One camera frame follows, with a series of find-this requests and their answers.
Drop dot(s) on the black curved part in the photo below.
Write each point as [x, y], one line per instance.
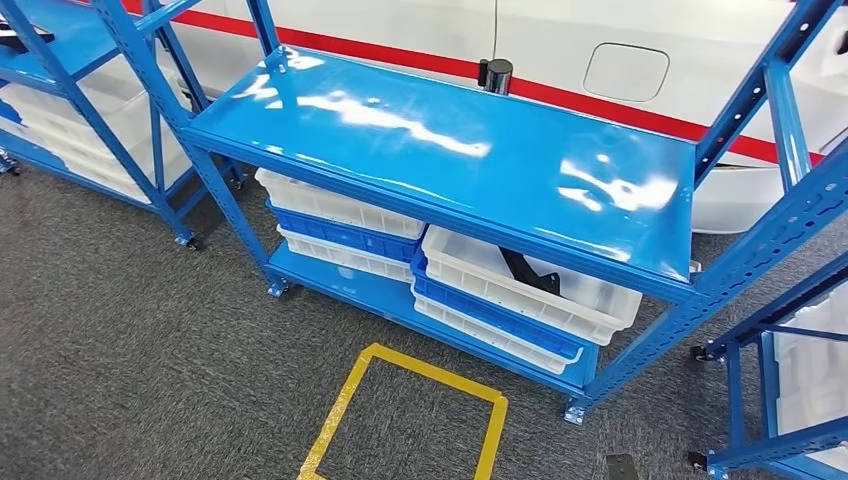
[536, 275]

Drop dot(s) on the red barrier belt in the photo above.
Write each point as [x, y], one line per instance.
[364, 50]
[629, 114]

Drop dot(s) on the black stanchion post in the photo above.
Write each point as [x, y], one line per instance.
[497, 76]

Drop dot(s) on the blue plastic crate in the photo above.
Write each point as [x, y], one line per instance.
[344, 235]
[8, 112]
[497, 314]

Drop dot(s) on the yellow floor tape square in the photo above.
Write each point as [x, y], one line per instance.
[338, 411]

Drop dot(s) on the white car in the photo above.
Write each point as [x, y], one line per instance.
[563, 26]

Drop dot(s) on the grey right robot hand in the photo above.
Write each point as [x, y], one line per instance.
[621, 467]

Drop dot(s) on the blue steel shelf rack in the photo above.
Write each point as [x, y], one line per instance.
[430, 152]
[66, 79]
[735, 397]

